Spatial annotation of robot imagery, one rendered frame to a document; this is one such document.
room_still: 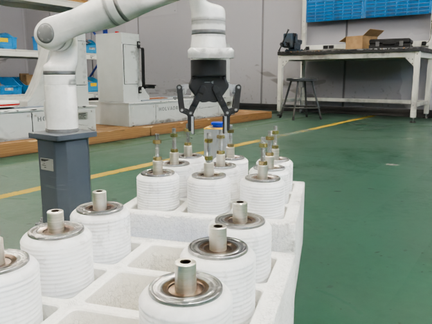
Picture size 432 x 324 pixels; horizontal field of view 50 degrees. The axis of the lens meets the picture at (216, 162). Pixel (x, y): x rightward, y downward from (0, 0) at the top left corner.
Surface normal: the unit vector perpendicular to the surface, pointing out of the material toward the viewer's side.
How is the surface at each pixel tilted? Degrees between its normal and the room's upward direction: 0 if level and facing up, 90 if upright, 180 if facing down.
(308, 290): 0
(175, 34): 90
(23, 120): 90
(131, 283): 90
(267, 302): 0
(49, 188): 90
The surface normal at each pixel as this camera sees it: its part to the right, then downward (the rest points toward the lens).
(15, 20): 0.81, 0.11
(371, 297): 0.00, -0.98
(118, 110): -0.58, 0.14
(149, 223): -0.23, 0.18
